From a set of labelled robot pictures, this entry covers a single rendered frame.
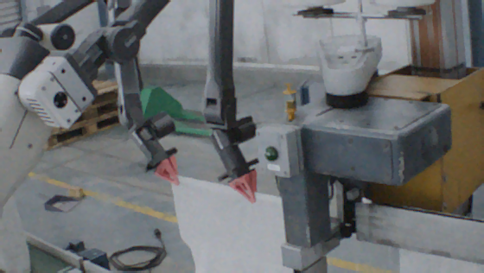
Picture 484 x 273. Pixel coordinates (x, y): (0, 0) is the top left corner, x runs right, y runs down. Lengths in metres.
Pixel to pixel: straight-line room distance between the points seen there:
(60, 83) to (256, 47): 7.07
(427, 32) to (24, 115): 0.99
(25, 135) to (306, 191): 0.63
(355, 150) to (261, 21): 7.02
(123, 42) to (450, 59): 0.79
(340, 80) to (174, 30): 8.08
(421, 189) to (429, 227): 0.16
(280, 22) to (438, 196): 6.61
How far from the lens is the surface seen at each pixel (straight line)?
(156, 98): 6.99
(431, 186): 1.51
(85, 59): 1.36
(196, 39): 9.05
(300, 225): 1.36
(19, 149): 1.47
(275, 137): 1.26
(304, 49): 7.85
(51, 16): 1.99
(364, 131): 1.20
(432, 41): 1.64
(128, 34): 1.41
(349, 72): 1.34
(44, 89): 1.31
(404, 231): 1.42
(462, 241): 1.36
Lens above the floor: 1.67
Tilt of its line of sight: 16 degrees down
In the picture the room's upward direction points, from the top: 7 degrees counter-clockwise
